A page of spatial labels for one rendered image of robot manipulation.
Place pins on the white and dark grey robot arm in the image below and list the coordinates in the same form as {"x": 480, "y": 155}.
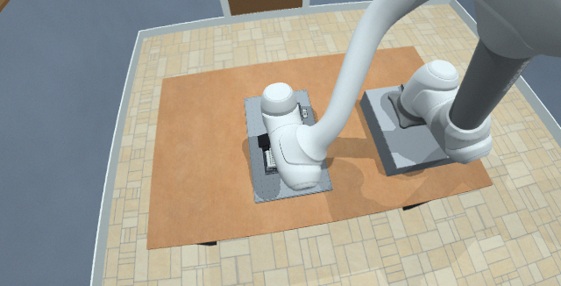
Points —
{"x": 509, "y": 31}

